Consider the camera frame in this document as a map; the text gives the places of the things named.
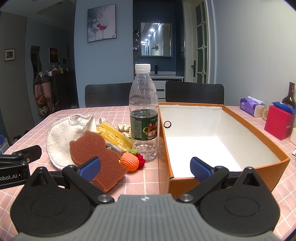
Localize blue packet on red box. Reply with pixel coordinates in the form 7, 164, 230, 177
273, 101, 296, 114

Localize orange cardboard box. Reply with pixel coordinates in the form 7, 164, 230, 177
158, 102, 290, 198

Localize wall mirror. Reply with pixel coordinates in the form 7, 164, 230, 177
140, 23, 172, 57

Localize orange crochet ball toy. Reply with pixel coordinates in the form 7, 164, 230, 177
120, 149, 145, 172

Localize left black chair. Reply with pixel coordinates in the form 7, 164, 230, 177
85, 82, 132, 108

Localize small wooden speaker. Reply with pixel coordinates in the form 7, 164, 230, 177
262, 107, 269, 121

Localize white cloth bag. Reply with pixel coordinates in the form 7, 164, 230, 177
46, 114, 96, 170

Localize small framed wall picture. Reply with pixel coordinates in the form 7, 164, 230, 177
4, 49, 15, 61

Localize clear plastic water bottle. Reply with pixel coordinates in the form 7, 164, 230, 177
129, 64, 159, 162

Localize wine glass wall picture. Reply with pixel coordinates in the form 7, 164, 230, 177
87, 4, 117, 43

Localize hanging bags on rack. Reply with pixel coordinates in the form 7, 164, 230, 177
33, 72, 59, 119

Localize right black chair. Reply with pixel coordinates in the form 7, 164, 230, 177
166, 80, 224, 104

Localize black chair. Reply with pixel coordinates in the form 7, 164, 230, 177
85, 82, 132, 108
166, 80, 224, 104

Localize yellow snack packet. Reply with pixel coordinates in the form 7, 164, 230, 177
96, 121, 132, 152

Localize brown bear-shaped sponge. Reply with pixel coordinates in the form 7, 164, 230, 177
69, 131, 128, 192

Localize red box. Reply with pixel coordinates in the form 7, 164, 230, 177
264, 105, 295, 140

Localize brown glass bottle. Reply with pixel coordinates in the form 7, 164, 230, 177
282, 82, 295, 108

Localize white glass-pane door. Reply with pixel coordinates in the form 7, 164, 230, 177
183, 0, 217, 83

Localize purple tissue pack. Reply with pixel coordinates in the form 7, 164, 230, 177
239, 96, 265, 118

